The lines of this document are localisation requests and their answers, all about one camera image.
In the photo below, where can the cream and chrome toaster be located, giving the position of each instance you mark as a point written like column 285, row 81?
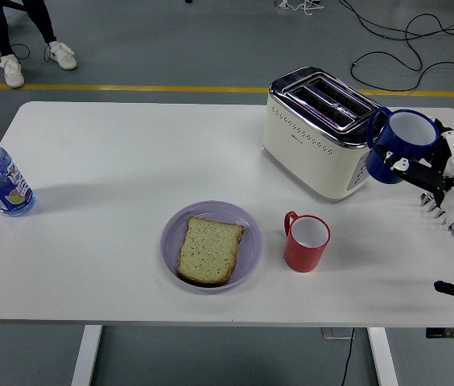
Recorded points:
column 311, row 161

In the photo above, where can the person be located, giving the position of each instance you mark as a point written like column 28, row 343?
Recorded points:
column 1, row 32

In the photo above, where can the grey box under table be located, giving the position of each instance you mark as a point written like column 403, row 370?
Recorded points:
column 333, row 333

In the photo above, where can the silver metal toast rack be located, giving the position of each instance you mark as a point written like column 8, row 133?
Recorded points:
column 428, row 201

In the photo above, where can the red plastic cup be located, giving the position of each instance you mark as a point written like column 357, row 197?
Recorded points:
column 303, row 257

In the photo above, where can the slice of toast bread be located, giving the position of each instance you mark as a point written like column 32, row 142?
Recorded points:
column 209, row 251

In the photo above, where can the white table leg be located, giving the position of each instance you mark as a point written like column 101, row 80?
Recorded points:
column 382, row 358
column 88, row 354

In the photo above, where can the blue plastic cup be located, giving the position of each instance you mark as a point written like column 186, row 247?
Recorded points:
column 380, row 169

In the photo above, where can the purple round plate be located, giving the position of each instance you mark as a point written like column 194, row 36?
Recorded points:
column 168, row 245

